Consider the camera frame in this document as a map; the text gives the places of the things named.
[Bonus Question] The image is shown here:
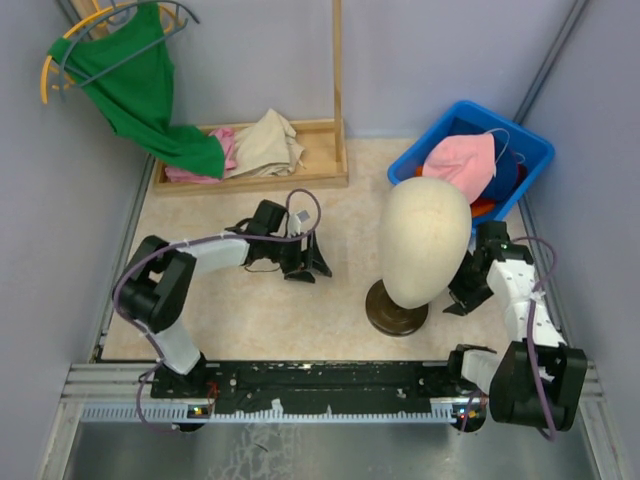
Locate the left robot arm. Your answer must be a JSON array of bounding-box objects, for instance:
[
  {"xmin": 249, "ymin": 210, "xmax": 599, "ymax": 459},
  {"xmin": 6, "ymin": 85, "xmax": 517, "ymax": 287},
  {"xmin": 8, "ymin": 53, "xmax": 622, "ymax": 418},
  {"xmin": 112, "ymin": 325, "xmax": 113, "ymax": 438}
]
[{"xmin": 112, "ymin": 200, "xmax": 332, "ymax": 397}]

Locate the yellow hanger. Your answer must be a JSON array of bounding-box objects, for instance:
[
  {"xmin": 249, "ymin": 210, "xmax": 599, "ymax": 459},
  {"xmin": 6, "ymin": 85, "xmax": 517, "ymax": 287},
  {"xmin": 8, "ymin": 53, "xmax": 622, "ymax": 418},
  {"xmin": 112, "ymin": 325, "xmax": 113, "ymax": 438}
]
[{"xmin": 39, "ymin": 1, "xmax": 200, "ymax": 105}]

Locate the green shirt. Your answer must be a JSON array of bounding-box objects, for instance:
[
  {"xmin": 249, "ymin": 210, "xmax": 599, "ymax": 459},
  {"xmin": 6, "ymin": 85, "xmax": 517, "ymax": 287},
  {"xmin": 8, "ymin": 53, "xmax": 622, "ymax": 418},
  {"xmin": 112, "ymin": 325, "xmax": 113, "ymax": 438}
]
[{"xmin": 47, "ymin": 3, "xmax": 225, "ymax": 180}]

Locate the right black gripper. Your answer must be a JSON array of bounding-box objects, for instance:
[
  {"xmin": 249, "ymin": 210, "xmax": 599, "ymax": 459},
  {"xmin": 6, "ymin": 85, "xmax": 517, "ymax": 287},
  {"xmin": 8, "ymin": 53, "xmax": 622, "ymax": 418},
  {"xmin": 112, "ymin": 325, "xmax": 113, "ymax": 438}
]
[{"xmin": 429, "ymin": 250, "xmax": 494, "ymax": 315}]

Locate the aluminium rail frame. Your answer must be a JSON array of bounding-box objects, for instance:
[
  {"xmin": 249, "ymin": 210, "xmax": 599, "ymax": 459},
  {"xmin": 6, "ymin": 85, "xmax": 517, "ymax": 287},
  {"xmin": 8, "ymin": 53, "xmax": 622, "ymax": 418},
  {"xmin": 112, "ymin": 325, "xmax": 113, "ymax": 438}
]
[{"xmin": 59, "ymin": 360, "xmax": 609, "ymax": 425}]

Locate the wooden clothes rack with tray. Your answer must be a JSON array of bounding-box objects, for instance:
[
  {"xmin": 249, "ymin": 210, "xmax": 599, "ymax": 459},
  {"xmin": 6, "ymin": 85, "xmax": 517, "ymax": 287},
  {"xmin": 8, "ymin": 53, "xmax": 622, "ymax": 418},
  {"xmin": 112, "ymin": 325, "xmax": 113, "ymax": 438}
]
[{"xmin": 63, "ymin": 1, "xmax": 348, "ymax": 196}]

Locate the orange hat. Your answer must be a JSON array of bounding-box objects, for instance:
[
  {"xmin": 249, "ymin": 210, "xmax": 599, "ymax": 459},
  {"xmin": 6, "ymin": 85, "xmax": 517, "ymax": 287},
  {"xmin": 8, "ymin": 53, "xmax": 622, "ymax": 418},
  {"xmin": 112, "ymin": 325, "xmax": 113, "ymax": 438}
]
[{"xmin": 415, "ymin": 161, "xmax": 496, "ymax": 218}]

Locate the blue plastic bin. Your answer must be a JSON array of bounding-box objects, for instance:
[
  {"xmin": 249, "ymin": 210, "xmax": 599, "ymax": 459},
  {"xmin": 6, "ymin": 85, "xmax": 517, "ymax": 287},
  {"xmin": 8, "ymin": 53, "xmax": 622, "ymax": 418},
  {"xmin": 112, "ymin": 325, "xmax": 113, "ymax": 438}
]
[{"xmin": 387, "ymin": 100, "xmax": 555, "ymax": 226}]

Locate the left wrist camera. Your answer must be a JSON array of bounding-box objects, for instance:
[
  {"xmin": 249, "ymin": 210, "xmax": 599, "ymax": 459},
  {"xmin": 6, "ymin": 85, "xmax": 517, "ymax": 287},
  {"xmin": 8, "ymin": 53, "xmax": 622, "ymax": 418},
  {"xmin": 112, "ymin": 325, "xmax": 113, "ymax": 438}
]
[{"xmin": 286, "ymin": 210, "xmax": 310, "ymax": 238}]

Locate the blue hat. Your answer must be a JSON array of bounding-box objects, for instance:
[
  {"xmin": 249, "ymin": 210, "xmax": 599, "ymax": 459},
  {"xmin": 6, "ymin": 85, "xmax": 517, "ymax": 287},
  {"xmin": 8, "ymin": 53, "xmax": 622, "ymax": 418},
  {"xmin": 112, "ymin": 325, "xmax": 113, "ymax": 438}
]
[{"xmin": 481, "ymin": 147, "xmax": 519, "ymax": 202}]

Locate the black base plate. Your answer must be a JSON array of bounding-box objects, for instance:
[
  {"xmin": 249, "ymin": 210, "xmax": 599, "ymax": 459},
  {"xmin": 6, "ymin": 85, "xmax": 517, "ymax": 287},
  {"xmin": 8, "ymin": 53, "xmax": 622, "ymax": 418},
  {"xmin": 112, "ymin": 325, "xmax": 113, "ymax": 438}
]
[{"xmin": 151, "ymin": 361, "xmax": 476, "ymax": 414}]

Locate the pink hat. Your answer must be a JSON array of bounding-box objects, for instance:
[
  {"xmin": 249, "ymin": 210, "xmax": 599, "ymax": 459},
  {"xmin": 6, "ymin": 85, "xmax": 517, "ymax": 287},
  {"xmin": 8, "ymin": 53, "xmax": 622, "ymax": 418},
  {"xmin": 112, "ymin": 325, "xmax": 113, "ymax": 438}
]
[{"xmin": 421, "ymin": 133, "xmax": 496, "ymax": 204}]

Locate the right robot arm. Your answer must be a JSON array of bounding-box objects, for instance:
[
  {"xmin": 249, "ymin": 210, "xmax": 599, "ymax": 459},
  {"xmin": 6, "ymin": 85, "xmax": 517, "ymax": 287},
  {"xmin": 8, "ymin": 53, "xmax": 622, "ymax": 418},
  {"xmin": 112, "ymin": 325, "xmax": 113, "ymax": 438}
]
[{"xmin": 445, "ymin": 221, "xmax": 588, "ymax": 440}]

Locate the beige cloth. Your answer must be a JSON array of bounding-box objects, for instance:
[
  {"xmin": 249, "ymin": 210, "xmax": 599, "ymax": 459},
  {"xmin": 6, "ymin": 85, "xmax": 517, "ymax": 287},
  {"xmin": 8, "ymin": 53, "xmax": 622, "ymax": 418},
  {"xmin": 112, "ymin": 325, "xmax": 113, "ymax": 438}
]
[{"xmin": 225, "ymin": 109, "xmax": 305, "ymax": 178}]

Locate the red hat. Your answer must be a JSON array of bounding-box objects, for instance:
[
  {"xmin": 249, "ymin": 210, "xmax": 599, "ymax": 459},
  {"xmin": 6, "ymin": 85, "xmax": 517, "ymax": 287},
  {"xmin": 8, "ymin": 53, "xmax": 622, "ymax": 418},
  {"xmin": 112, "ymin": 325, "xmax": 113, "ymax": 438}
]
[{"xmin": 514, "ymin": 163, "xmax": 528, "ymax": 189}]

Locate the grey hanger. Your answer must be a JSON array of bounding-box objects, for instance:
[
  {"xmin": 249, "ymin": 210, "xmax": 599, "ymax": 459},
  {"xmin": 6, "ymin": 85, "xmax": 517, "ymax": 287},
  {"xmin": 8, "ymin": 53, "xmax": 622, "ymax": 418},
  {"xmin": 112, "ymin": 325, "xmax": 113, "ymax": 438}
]
[{"xmin": 46, "ymin": 1, "xmax": 201, "ymax": 89}]

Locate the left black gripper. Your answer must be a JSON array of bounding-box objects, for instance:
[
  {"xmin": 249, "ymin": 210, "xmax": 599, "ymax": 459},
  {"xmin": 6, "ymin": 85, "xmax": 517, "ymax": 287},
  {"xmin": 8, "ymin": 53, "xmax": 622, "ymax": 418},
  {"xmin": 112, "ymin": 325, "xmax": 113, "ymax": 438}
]
[{"xmin": 266, "ymin": 229, "xmax": 332, "ymax": 283}]

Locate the pink cloth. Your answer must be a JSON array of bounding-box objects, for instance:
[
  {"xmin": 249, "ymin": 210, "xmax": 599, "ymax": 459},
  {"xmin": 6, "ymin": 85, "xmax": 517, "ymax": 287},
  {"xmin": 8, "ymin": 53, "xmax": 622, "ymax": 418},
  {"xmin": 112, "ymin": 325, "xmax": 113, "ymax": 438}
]
[{"xmin": 164, "ymin": 128, "xmax": 237, "ymax": 185}]

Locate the cream mannequin head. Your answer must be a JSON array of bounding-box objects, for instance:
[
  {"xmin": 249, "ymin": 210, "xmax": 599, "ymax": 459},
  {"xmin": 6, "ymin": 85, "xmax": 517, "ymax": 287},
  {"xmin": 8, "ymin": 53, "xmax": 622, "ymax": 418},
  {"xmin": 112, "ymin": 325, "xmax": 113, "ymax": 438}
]
[{"xmin": 365, "ymin": 177, "xmax": 472, "ymax": 337}]

